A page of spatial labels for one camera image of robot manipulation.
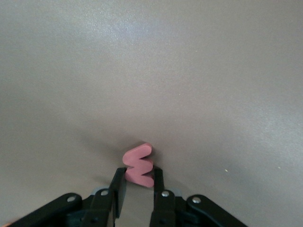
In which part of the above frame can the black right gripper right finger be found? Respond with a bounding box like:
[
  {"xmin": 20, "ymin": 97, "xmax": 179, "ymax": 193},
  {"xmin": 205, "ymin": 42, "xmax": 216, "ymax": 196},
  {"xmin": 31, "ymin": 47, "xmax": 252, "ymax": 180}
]
[{"xmin": 149, "ymin": 168, "xmax": 248, "ymax": 227}]

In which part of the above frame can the pink foam letter w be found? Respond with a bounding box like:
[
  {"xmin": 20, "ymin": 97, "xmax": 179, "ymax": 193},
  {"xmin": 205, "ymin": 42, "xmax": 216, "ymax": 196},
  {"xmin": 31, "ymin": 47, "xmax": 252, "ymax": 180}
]
[{"xmin": 122, "ymin": 142, "xmax": 155, "ymax": 189}]

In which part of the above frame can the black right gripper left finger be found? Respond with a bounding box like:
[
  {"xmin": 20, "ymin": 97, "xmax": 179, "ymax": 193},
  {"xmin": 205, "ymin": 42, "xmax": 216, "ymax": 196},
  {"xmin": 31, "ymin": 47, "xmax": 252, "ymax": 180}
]
[{"xmin": 7, "ymin": 167, "xmax": 128, "ymax": 227}]

